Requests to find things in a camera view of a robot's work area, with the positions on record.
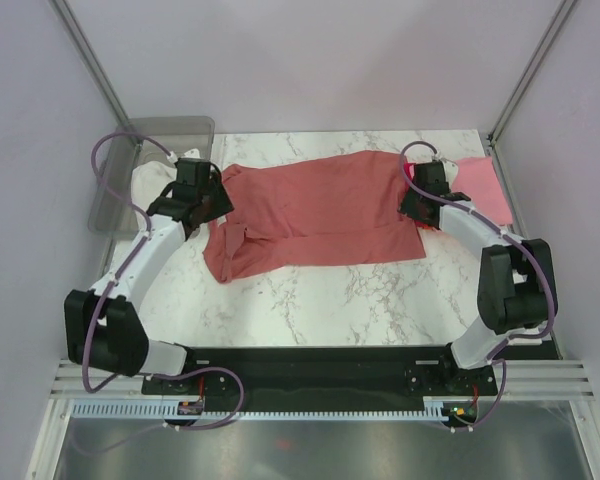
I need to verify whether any aluminium rail profile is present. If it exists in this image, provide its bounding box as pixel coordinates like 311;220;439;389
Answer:
50;360;594;402

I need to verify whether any aluminium frame post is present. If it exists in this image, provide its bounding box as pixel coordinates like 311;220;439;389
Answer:
49;0;144;146
484;0;581;146

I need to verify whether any grey transparent plastic bin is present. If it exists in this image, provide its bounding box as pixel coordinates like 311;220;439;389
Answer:
88;116;215;240

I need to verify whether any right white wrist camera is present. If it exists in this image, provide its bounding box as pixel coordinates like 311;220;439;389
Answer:
440;158;460;188

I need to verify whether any white slotted cable duct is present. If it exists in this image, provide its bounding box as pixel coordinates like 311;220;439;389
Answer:
71;399;448;422

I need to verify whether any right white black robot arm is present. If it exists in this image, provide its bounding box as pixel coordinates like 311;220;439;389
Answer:
399;160;558;394

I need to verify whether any magenta red folded t-shirt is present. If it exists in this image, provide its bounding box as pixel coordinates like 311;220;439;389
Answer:
399;163;441;229

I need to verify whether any white crumpled t-shirt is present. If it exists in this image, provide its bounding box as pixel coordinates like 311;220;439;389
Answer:
131;161;176;211

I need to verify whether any left aluminium frame post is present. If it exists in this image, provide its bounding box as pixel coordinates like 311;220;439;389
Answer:
49;0;144;146

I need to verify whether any salmon red t-shirt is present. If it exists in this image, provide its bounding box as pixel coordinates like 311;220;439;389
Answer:
203;150;426;284

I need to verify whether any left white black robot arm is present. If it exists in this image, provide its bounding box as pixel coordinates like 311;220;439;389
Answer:
64;158;233;393

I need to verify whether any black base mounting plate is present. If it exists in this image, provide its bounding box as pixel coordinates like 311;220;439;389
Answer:
142;346;498;411

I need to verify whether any right aluminium frame post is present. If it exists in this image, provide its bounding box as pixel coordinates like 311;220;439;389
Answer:
484;0;581;146

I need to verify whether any light pink folded t-shirt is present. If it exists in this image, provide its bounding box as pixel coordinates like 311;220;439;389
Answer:
452;157;513;226

